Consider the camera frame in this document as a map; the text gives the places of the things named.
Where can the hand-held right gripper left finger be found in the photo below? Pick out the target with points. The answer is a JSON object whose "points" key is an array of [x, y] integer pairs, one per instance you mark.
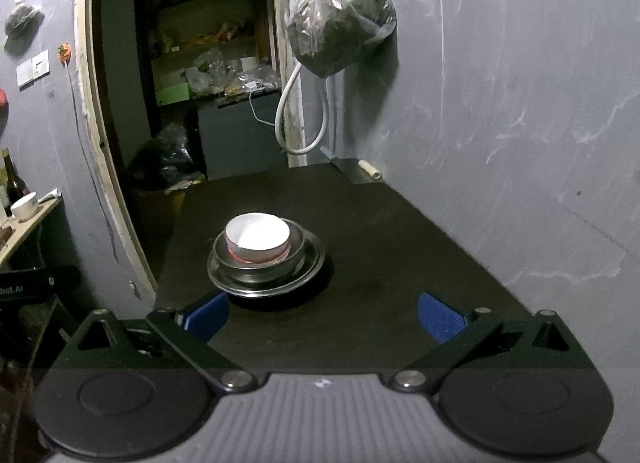
{"points": [[207, 314]]}

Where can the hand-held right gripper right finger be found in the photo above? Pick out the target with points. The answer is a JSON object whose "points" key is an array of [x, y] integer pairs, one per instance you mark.
{"points": [[440, 317]]}

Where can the stainless steel bowl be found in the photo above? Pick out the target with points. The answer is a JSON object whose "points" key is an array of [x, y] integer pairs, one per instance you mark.
{"points": [[296, 243]]}

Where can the wooden counter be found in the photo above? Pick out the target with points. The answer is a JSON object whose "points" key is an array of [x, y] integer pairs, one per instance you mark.
{"points": [[25, 235]]}

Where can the small white ceramic cup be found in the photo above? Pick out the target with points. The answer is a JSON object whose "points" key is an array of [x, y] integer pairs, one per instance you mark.
{"points": [[25, 207]]}

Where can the white squeeze tube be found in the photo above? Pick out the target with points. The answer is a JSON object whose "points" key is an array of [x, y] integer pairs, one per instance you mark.
{"points": [[50, 195]]}

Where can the cluster of condiment bottles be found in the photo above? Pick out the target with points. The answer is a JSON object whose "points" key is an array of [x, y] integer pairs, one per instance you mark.
{"points": [[12, 183]]}

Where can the black trash bag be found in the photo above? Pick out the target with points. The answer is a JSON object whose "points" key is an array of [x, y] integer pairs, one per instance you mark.
{"points": [[165, 158]]}

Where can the steel cleaver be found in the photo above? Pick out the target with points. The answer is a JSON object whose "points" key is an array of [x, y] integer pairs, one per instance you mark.
{"points": [[350, 168]]}

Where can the dark cabinet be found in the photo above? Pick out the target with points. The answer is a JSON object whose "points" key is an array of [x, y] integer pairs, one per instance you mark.
{"points": [[240, 138]]}

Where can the red plastic bag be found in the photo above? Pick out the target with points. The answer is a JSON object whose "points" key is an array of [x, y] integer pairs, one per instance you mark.
{"points": [[3, 103]]}

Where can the green box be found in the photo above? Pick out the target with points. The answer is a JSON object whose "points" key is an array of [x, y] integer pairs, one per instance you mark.
{"points": [[172, 94]]}

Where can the white cup on shelf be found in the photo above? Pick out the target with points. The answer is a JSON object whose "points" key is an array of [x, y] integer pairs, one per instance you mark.
{"points": [[248, 65]]}

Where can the small hanging dark bag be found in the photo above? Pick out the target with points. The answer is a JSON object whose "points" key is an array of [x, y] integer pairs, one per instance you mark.
{"points": [[22, 18]]}

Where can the cluttered storage shelf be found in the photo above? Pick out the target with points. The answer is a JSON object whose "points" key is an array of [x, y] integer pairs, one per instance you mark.
{"points": [[200, 18]]}

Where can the hanging clear plastic bag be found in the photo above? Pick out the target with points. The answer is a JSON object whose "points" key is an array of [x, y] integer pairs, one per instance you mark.
{"points": [[340, 23]]}

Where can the cream door frame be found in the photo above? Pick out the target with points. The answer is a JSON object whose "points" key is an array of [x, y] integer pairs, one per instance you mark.
{"points": [[100, 143]]}

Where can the white wall switch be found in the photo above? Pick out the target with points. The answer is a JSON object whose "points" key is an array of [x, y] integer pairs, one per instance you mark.
{"points": [[33, 69]]}

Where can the white wall pipe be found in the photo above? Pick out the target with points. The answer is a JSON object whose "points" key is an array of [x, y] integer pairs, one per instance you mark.
{"points": [[331, 113]]}

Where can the orange wall hook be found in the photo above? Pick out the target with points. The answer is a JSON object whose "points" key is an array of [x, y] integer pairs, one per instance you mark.
{"points": [[65, 53]]}

